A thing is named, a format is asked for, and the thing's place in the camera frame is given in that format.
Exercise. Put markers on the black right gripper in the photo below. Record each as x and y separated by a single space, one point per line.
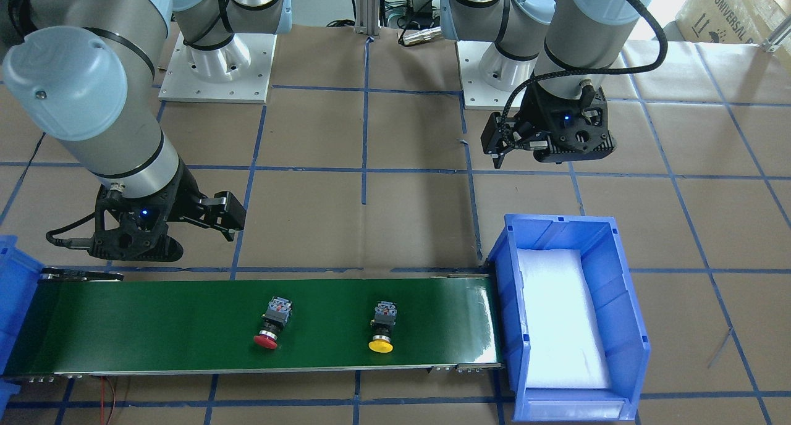
179 197

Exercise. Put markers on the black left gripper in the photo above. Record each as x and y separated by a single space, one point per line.
535 113

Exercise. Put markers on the red push button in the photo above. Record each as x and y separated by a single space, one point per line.
274 320

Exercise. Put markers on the yellow push button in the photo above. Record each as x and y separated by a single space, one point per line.
384 320

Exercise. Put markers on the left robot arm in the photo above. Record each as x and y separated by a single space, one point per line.
582 39

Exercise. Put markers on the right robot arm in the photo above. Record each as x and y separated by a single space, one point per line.
81 69

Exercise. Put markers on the silver cylindrical connector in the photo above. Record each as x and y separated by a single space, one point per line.
421 36

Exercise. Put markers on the black power adapter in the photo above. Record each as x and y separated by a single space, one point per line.
418 14

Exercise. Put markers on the green conveyor belt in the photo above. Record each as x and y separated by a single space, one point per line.
200 327

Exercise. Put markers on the blue bin with foam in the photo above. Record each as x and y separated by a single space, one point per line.
626 342

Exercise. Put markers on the white foam pad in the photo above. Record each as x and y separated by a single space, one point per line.
566 348

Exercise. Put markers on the blue bin at belt end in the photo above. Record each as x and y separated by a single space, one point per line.
20 274

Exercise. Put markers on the cardboard box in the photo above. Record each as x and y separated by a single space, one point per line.
730 21

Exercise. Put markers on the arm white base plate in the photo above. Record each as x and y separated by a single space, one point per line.
488 76
237 73

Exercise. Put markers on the aluminium frame post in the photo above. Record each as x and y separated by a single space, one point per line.
367 17

